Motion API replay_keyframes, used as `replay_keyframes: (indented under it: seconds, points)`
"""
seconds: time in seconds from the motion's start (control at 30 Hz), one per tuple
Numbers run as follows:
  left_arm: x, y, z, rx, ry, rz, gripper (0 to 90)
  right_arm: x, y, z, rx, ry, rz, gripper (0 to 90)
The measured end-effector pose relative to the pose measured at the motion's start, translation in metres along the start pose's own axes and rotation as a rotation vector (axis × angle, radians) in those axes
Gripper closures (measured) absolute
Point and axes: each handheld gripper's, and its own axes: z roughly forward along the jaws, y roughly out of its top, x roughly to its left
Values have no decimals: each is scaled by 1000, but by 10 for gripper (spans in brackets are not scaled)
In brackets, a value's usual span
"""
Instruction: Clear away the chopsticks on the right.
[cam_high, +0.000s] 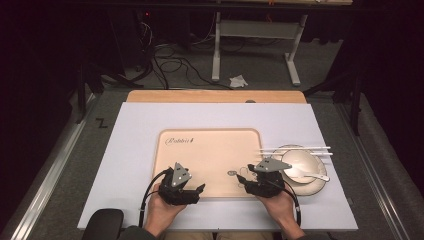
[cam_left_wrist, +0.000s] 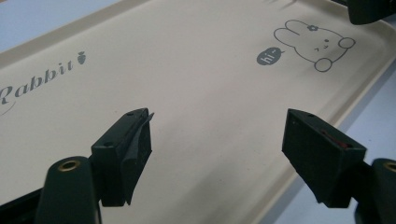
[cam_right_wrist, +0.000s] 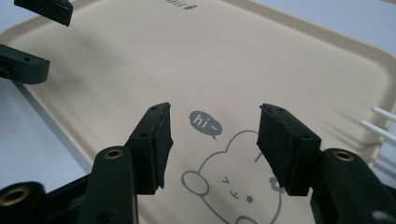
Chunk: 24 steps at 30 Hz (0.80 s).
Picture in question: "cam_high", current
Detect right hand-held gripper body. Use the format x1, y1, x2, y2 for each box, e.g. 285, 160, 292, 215
244, 157, 293, 198

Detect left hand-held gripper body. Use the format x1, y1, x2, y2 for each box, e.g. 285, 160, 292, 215
158, 162, 202, 206

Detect beige tray with rabbit print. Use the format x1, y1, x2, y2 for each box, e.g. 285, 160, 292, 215
151, 128, 263, 200

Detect white bowl with brown rim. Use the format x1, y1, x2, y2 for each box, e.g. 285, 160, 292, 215
281, 148, 323, 185

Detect white plate with dark rim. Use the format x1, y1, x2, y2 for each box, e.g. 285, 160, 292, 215
271, 144, 329, 197

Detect white ceramic spoon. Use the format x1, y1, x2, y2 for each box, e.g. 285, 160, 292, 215
284, 167, 331, 183

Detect person's left hand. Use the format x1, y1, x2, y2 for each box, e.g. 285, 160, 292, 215
144, 184, 188, 235

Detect person's right hand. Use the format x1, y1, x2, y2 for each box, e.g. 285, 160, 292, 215
256, 189, 302, 233

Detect pale blue table board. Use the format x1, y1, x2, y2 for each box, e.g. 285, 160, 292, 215
77, 102, 359, 233

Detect black chair armrest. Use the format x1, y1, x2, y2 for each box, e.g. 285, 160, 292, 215
81, 208, 125, 240

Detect crumpled white tissue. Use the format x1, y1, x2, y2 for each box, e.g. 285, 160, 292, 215
229, 74, 249, 89

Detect black metal stand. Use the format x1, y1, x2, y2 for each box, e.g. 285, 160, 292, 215
302, 64, 365, 137
74, 61, 148, 125

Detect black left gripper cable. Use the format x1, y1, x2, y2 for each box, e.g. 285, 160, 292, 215
138, 168, 170, 229

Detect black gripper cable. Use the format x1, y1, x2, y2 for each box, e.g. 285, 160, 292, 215
138, 168, 170, 229
281, 186, 303, 228

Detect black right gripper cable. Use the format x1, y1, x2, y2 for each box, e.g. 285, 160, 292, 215
281, 186, 303, 228

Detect aluminium floor rail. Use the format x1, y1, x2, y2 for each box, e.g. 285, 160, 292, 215
334, 102, 412, 240
8, 93, 98, 240

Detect black floor cables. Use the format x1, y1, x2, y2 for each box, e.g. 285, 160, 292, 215
138, 19, 234, 91

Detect white metal desk frame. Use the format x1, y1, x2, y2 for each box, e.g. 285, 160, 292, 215
211, 11, 309, 87

